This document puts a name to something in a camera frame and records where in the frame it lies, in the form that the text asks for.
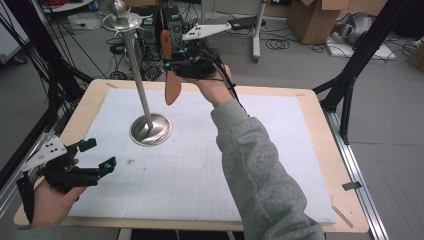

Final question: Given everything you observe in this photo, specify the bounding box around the black coiled floor cable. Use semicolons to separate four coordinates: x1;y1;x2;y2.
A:
264;37;291;51

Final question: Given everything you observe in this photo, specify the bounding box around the black computer tower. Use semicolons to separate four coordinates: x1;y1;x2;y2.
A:
137;4;165;80
162;5;185;45

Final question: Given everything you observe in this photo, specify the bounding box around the white-legged wooden desk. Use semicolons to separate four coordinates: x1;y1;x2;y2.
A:
228;0;268;64

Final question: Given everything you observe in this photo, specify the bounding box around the silver round appliance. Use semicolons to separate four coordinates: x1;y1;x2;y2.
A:
332;11;377;46

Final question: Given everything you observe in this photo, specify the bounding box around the white foam board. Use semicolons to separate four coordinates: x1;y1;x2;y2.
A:
324;32;398;61

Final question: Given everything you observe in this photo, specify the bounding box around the small cardboard box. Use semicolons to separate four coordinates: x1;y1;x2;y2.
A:
405;40;424;74

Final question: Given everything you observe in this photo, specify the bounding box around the aluminium rail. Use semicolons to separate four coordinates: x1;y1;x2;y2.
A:
324;109;390;240

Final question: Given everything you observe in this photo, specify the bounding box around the white grid mat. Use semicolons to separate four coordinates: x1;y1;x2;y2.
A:
67;87;338;224

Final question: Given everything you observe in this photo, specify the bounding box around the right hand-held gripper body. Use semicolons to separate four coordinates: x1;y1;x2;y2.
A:
171;22;233;81

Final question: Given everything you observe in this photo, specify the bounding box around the steel utensil stand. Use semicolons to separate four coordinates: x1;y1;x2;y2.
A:
101;0;174;148

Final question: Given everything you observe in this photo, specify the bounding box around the person's left hand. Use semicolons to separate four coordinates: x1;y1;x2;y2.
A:
31;158;88;230

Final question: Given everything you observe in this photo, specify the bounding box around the person's right hand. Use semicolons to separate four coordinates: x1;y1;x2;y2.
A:
181;64;235;109

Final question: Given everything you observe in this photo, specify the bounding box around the large open cardboard box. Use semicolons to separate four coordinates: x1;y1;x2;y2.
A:
287;0;352;46

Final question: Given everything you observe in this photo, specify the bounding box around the grey metal bracket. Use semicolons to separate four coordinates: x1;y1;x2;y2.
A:
341;181;363;192

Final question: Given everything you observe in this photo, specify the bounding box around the black metal frame post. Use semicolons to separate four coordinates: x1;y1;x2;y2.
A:
0;0;95;189
312;0;424;145

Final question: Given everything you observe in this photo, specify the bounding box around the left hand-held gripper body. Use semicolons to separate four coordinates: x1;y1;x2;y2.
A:
21;134;101;195

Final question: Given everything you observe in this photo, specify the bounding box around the wooden spatula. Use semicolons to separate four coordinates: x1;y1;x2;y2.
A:
159;29;183;107

